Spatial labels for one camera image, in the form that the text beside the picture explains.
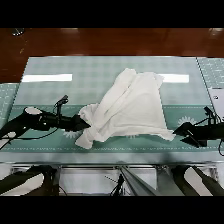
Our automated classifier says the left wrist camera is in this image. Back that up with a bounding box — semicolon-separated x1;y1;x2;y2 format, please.
53;94;70;117

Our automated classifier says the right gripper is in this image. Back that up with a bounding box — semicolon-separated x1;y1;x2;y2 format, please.
172;121;212;149

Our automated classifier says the black cable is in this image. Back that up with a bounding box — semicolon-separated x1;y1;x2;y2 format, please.
0;127;60;151
104;173;126;197

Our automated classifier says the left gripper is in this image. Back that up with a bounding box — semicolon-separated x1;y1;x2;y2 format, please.
64;114;91;133

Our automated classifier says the silver frame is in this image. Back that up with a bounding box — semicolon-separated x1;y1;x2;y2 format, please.
0;161;224;197

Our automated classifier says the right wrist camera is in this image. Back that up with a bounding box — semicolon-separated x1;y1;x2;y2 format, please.
203;105;218;126

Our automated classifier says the white shirt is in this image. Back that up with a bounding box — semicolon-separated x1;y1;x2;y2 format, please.
74;67;176;150

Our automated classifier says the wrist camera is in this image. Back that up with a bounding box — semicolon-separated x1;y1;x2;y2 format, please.
203;105;218;126
53;94;70;117

